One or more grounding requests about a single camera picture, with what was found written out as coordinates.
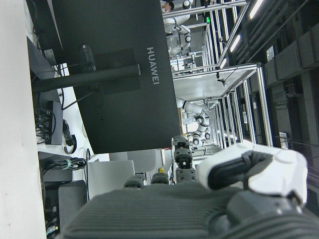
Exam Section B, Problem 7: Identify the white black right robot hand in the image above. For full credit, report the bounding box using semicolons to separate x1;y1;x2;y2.
61;135;309;239

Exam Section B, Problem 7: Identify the white grey box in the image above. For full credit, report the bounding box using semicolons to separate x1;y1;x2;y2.
87;159;136;200

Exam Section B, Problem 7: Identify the white humanoid robot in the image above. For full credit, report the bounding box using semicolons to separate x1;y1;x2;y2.
163;0;193;57
175;97;213;146

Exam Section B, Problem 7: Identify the black Huawei monitor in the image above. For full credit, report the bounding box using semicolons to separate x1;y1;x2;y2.
51;0;181;155

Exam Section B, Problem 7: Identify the black dock box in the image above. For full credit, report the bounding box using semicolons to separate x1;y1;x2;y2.
46;100;63;145

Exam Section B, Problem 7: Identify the long ceiling light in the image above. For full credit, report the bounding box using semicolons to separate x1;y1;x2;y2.
249;0;265;20
229;34;243;53

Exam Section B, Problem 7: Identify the grey monitor stand base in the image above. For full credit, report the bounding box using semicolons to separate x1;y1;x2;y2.
26;36;63;103

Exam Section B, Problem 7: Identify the black cable bundle green tie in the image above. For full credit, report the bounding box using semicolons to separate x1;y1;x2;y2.
42;157;88;172

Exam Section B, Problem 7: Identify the aluminium frame cage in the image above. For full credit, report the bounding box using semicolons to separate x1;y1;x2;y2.
171;62;274;148

